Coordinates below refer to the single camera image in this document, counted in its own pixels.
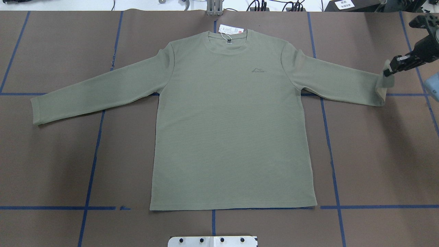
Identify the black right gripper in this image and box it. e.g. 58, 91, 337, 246
383, 34, 439, 77

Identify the olive green long-sleeve shirt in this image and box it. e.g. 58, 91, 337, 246
31, 29, 394, 211

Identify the white shirt hang tag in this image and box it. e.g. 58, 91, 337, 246
218, 24, 245, 35

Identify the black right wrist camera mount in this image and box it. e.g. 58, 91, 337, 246
409, 13, 439, 35

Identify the aluminium frame post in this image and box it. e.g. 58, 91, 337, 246
206, 0, 224, 16

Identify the white central pedestal column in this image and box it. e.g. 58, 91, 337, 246
167, 236, 258, 247

